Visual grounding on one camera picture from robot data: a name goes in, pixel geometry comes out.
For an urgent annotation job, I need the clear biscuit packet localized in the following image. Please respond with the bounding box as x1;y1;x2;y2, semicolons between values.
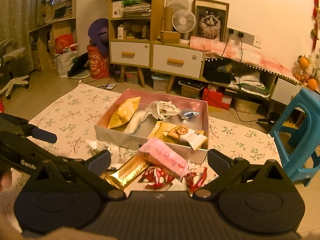
86;139;136;170

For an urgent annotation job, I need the gold foil snack bar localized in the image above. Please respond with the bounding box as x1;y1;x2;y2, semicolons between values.
100;155;150;191

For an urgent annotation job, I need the red candy packet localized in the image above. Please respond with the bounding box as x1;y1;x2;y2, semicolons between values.
183;167;208;193
138;166;175;190

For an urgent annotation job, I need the large yellow snack bag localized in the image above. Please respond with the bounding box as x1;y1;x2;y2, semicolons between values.
107;96;140;129

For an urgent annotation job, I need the yellow lotus chip packet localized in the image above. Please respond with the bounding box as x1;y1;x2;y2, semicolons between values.
148;121;208;151

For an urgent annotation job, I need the pink wafer packet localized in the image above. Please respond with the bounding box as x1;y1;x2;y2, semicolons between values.
137;138;189;178

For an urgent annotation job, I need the small silver blue packet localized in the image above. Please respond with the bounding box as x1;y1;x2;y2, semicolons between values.
180;108;201;120

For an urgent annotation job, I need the white red-label snack packet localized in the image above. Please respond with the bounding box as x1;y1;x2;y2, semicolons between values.
124;111;150;134

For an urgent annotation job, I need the white green snack packet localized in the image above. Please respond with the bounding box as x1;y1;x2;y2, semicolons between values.
145;101;181;120

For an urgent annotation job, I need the person left hand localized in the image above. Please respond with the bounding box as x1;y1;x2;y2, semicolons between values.
0;169;12;192

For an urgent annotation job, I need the floral tablecloth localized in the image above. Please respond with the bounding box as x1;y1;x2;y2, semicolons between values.
0;82;282;233

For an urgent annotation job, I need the pink silver cardboard box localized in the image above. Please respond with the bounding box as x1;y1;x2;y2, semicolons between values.
95;89;209;150

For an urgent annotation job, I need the red box under sideboard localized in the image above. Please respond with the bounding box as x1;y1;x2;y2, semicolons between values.
201;88;232;110

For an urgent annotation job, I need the blue plastic stool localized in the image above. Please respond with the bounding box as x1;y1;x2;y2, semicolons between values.
269;88;319;187

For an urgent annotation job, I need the white shopping bag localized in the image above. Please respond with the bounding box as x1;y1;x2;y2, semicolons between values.
55;51;78;77

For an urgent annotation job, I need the red cartoon bag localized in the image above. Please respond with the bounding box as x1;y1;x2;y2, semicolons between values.
87;45;110;79

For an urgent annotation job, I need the long low wooden sideboard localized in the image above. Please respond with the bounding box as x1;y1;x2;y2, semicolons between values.
202;59;302;105

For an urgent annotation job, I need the black bag in sideboard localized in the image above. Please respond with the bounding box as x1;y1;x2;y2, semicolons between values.
203;57;234;84

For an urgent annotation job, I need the purple hat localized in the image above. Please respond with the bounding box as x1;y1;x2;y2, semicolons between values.
88;18;109;55

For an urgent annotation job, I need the orange fruit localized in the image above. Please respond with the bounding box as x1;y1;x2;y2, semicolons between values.
307;78;317;91

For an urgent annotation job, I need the pink checkered cloth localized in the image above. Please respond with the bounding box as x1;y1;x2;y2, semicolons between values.
190;36;294;79

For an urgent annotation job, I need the wooden shelf cabinet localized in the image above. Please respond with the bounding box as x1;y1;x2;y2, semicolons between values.
108;0;165;69

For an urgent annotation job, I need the framed cat picture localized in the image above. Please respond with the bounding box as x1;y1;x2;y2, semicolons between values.
193;0;229;41

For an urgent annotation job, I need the small white desk fan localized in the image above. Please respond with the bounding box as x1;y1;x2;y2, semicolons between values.
172;9;197;44

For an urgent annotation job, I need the stack of papers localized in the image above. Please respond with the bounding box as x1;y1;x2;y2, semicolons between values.
121;0;151;17

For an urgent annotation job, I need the large white fan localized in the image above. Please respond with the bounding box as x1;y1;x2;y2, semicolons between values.
164;0;189;13

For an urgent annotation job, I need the black power cable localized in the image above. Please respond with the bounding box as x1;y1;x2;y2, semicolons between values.
207;31;276;124

